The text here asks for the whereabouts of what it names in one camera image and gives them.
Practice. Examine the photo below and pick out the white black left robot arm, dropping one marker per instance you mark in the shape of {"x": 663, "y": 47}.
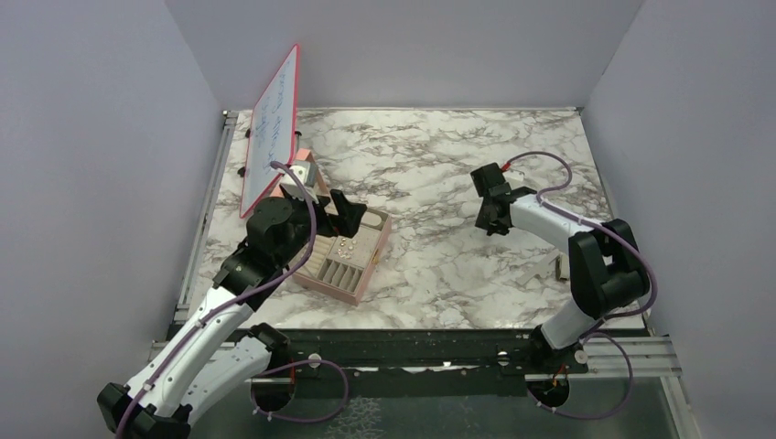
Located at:
{"x": 183, "y": 381}

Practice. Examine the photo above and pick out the pink jewelry box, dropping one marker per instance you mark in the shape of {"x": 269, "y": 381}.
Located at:
{"x": 325, "y": 272}

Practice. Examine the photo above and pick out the cream oval watch pillow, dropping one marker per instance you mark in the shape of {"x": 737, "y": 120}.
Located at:
{"x": 373, "y": 219}

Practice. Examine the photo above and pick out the crystal drop earring upper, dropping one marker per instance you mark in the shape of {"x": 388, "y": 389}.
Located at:
{"x": 346, "y": 248}

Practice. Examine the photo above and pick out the black wire whiteboard stand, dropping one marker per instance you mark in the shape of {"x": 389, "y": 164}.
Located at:
{"x": 242, "y": 170}

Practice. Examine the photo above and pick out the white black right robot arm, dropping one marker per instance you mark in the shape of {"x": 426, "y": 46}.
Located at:
{"x": 604, "y": 270}

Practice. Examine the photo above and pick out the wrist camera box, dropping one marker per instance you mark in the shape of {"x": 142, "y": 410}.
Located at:
{"x": 514, "y": 177}
{"x": 300, "y": 180}

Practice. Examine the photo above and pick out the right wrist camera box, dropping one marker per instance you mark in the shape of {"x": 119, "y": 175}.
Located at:
{"x": 514, "y": 177}

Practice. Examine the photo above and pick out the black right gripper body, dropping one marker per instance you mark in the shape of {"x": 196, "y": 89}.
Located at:
{"x": 484, "y": 221}

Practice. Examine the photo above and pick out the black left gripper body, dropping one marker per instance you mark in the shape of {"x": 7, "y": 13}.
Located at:
{"x": 325, "y": 222}

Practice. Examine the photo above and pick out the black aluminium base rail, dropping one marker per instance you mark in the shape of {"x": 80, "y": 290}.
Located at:
{"x": 382, "y": 363}

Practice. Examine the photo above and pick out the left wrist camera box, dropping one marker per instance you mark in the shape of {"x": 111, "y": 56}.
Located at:
{"x": 300, "y": 180}

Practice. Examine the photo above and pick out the pink framed whiteboard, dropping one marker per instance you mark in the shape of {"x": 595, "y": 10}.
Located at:
{"x": 273, "y": 122}

